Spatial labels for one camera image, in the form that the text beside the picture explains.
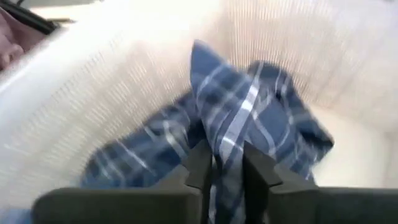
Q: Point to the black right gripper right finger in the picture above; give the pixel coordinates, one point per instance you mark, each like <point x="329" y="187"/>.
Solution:
<point x="311" y="205"/>

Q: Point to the blue plaid shirt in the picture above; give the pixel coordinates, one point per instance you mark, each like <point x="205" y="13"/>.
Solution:
<point x="242" y="102"/>

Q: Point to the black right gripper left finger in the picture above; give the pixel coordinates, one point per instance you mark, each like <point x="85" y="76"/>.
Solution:
<point x="124" y="205"/>

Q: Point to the white plastic storage bin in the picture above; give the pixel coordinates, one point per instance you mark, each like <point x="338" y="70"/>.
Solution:
<point x="93" y="93"/>

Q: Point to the pink cloth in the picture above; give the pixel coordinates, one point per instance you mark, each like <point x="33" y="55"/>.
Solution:
<point x="12" y="40"/>

